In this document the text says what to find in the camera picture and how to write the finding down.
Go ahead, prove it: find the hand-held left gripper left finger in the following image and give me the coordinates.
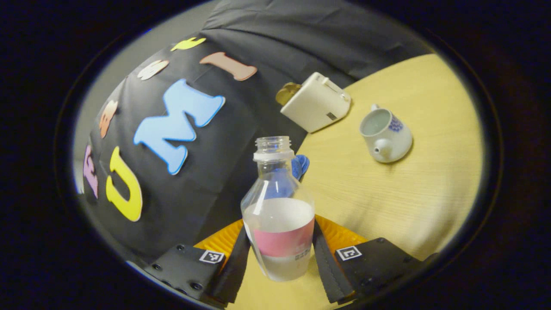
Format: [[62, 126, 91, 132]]
[[144, 219, 251, 308]]

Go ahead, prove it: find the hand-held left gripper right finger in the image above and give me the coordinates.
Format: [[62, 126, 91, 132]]
[[312, 214, 437, 304]]

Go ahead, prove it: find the clear pink-label water bottle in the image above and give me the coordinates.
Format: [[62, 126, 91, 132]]
[[240, 136, 316, 282]]

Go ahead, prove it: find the white blue-patterned teacup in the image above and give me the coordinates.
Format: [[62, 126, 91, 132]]
[[359, 104, 413, 164]]

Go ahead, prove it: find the black backdrop cloth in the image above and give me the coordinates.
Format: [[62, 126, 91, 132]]
[[80, 0, 435, 265]]

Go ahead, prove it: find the blue folded towel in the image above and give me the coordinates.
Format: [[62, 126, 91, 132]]
[[291, 154, 310, 181]]

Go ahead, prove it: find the cream toaster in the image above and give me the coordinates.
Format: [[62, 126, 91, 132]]
[[280, 72, 352, 133]]

